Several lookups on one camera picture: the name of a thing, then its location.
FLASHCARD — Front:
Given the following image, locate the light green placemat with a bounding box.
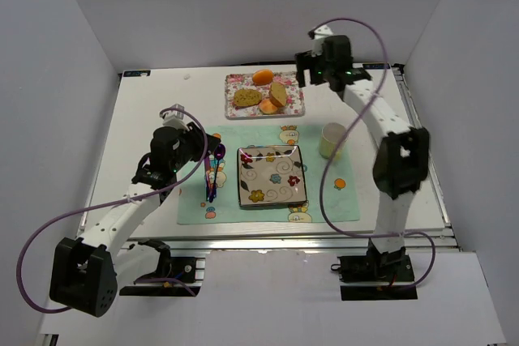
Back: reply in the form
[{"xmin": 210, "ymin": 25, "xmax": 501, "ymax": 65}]
[{"xmin": 176, "ymin": 125, "xmax": 360, "ymax": 225}]

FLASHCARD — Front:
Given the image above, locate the right blue table label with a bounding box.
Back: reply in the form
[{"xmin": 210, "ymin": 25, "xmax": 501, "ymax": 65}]
[{"xmin": 362, "ymin": 62, "xmax": 391, "ymax": 70}]

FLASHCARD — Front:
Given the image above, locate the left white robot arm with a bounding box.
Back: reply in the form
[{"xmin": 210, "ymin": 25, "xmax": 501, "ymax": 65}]
[{"xmin": 49, "ymin": 122, "xmax": 221, "ymax": 318}]

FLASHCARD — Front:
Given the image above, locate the pale yellow mug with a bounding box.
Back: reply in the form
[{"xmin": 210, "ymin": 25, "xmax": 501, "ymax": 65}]
[{"xmin": 319, "ymin": 122, "xmax": 346, "ymax": 160}]

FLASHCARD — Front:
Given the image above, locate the square floral plate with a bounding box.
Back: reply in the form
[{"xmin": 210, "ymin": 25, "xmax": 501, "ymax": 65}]
[{"xmin": 237, "ymin": 144, "xmax": 307, "ymax": 208}]

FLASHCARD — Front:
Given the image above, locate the blue table label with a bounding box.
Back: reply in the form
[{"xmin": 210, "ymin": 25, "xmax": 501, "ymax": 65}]
[
  {"xmin": 122, "ymin": 70, "xmax": 151, "ymax": 78},
  {"xmin": 362, "ymin": 62, "xmax": 391, "ymax": 70}
]

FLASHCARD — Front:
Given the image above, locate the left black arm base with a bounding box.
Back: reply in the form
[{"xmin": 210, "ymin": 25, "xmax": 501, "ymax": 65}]
[{"xmin": 114, "ymin": 240, "xmax": 204, "ymax": 297}]

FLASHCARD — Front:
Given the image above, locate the orange bun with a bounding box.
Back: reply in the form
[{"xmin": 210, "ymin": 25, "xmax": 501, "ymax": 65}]
[
  {"xmin": 251, "ymin": 69, "xmax": 274, "ymax": 86},
  {"xmin": 258, "ymin": 99, "xmax": 278, "ymax": 115}
]

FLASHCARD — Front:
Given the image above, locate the orange bun at front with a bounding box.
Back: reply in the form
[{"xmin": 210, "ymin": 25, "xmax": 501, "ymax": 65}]
[{"xmin": 258, "ymin": 99, "xmax": 278, "ymax": 115}]

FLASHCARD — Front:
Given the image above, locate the purple spoon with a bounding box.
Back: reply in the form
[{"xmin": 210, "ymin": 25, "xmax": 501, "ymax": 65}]
[{"xmin": 204, "ymin": 143, "xmax": 227, "ymax": 203}]

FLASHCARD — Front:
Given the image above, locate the orange bun at back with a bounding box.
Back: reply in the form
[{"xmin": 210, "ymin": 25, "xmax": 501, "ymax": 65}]
[{"xmin": 251, "ymin": 69, "xmax": 274, "ymax": 86}]

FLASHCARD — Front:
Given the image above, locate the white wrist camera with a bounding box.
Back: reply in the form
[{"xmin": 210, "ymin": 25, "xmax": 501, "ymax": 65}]
[
  {"xmin": 159, "ymin": 104, "xmax": 187, "ymax": 130},
  {"xmin": 307, "ymin": 24, "xmax": 334, "ymax": 41}
]

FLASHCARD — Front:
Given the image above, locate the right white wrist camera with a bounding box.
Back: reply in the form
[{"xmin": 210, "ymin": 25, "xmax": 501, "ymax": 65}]
[{"xmin": 307, "ymin": 24, "xmax": 334, "ymax": 41}]

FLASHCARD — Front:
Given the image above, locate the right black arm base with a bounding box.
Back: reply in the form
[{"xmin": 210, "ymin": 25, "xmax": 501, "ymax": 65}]
[{"xmin": 330, "ymin": 255, "xmax": 418, "ymax": 301}]

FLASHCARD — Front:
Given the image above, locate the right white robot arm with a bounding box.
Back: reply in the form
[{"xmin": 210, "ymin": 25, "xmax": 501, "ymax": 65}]
[{"xmin": 295, "ymin": 31, "xmax": 430, "ymax": 283}]

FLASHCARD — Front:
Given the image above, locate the floral serving tray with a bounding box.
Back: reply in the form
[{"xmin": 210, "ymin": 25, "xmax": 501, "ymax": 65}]
[{"xmin": 224, "ymin": 71, "xmax": 305, "ymax": 120}]

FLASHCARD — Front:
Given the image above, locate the flat seeded bread slice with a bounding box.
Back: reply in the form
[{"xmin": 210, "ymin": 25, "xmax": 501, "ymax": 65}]
[{"xmin": 233, "ymin": 88, "xmax": 263, "ymax": 108}]

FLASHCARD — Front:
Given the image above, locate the left blue table label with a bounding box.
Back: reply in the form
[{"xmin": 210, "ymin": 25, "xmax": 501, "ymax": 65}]
[{"xmin": 122, "ymin": 70, "xmax": 151, "ymax": 78}]

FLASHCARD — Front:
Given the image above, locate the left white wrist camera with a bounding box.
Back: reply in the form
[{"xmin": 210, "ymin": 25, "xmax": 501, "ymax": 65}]
[{"xmin": 159, "ymin": 104, "xmax": 187, "ymax": 130}]

